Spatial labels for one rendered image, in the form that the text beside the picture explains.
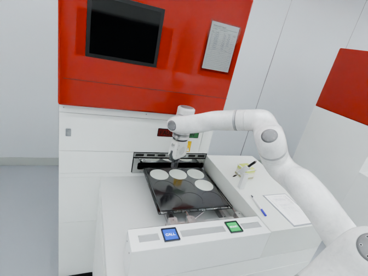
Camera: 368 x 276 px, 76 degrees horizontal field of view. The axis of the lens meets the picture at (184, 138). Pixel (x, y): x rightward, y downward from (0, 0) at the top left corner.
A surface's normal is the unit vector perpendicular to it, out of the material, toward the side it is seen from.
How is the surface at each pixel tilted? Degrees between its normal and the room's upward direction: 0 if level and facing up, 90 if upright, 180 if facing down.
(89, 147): 90
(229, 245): 90
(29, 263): 0
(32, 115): 90
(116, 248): 0
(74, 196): 90
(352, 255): 77
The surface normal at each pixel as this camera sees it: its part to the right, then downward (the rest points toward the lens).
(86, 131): 0.33, 0.42
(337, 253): -0.90, -0.18
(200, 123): 0.31, 0.16
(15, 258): 0.20, -0.91
